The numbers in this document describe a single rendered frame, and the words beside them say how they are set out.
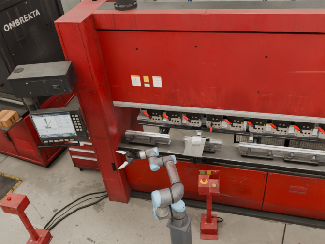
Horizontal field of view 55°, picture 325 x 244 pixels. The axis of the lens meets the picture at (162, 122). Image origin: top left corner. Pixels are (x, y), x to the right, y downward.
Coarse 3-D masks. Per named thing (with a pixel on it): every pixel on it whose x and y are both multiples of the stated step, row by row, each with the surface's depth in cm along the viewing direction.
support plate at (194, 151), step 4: (188, 140) 321; (204, 140) 319; (188, 144) 316; (200, 144) 315; (188, 148) 312; (192, 148) 311; (196, 148) 311; (200, 148) 310; (184, 152) 308; (188, 152) 307; (192, 152) 307; (196, 152) 306; (200, 152) 306; (192, 156) 304; (196, 156) 302; (200, 156) 301
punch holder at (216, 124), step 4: (208, 116) 299; (212, 116) 297; (216, 116) 296; (220, 116) 295; (208, 120) 301; (212, 120) 300; (216, 120) 299; (220, 120) 298; (208, 124) 304; (212, 124) 304; (216, 124) 303; (220, 124) 301; (216, 128) 305; (220, 128) 304
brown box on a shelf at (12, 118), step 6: (0, 114) 374; (6, 114) 372; (12, 114) 371; (0, 120) 364; (6, 120) 363; (12, 120) 371; (18, 120) 379; (0, 126) 371; (6, 126) 367; (12, 126) 371
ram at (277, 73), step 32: (128, 32) 266; (160, 32) 259; (192, 32) 251; (224, 32) 245; (256, 32) 240; (288, 32) 235; (128, 64) 286; (160, 64) 278; (192, 64) 269; (224, 64) 261; (256, 64) 254; (288, 64) 247; (320, 64) 240; (128, 96) 310; (160, 96) 299; (192, 96) 290; (224, 96) 280; (256, 96) 272; (288, 96) 264; (320, 96) 256
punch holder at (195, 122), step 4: (188, 112) 302; (188, 116) 305; (192, 116) 304; (196, 116) 302; (200, 116) 301; (192, 120) 306; (196, 120) 305; (200, 120) 304; (188, 124) 311; (192, 124) 310; (196, 124) 308; (200, 124) 307
